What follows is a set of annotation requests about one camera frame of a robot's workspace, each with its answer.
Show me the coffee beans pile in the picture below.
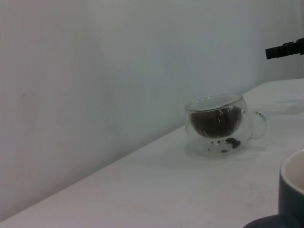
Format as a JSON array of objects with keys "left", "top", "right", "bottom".
[{"left": 190, "top": 105, "right": 243, "bottom": 139}]

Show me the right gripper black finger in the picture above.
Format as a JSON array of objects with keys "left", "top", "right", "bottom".
[{"left": 265, "top": 37, "right": 304, "bottom": 60}]

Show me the small loose coffee beans cluster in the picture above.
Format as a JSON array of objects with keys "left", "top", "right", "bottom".
[{"left": 209, "top": 137, "right": 242, "bottom": 152}]

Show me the dark grey ceramic mug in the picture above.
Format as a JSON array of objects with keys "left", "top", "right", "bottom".
[{"left": 242, "top": 148, "right": 304, "bottom": 228}]

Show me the double-walled glass cup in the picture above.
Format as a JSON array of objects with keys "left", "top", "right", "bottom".
[{"left": 184, "top": 94, "right": 269, "bottom": 158}]

